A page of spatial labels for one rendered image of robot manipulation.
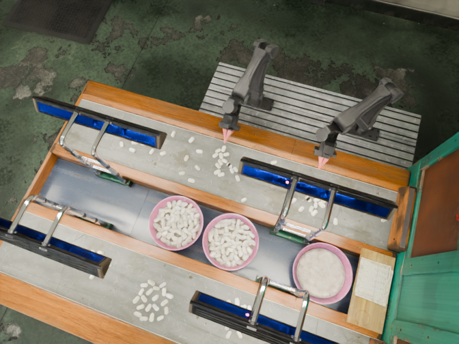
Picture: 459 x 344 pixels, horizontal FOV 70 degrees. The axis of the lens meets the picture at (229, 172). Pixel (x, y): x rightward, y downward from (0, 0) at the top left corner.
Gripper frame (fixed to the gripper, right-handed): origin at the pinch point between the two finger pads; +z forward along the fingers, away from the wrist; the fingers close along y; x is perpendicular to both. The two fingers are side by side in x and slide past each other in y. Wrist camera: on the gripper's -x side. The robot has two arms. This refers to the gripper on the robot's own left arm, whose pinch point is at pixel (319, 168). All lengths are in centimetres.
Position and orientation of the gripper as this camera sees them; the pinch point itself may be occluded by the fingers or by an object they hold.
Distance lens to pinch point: 160.8
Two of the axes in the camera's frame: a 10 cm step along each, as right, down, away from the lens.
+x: 2.5, -3.3, 9.1
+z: -2.2, 9.0, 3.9
